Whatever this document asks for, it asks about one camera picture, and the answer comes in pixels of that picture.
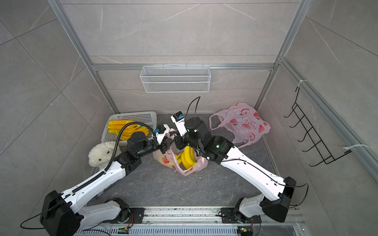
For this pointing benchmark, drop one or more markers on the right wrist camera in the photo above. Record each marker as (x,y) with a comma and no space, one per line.
(179,120)

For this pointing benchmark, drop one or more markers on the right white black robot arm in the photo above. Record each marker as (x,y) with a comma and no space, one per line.
(276,192)

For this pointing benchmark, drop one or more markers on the pink strawberry plastic bag rear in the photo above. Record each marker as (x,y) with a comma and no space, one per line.
(243,121)

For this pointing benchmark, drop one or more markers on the white plush toy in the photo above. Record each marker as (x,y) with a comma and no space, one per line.
(101,154)

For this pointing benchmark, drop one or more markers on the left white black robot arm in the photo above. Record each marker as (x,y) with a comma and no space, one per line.
(63,214)

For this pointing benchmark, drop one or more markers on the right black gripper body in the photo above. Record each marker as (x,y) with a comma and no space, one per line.
(186,140)

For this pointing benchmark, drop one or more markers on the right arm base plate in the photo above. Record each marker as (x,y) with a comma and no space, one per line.
(229,215)

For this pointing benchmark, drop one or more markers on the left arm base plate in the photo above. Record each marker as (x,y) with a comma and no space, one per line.
(133,216)

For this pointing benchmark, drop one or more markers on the aluminium mounting rail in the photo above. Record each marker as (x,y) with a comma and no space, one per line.
(197,221)

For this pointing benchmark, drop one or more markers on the white plastic basket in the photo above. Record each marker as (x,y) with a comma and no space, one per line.
(149,118)

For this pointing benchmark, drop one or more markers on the pink plastic bag front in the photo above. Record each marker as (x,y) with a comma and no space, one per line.
(168,159)

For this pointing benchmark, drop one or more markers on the black wire hook rack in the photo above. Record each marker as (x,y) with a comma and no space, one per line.
(311,134)

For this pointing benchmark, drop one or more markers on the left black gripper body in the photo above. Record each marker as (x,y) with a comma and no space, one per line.
(150,145)

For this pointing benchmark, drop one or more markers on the white wire mesh shelf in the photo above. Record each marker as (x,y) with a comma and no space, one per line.
(160,79)

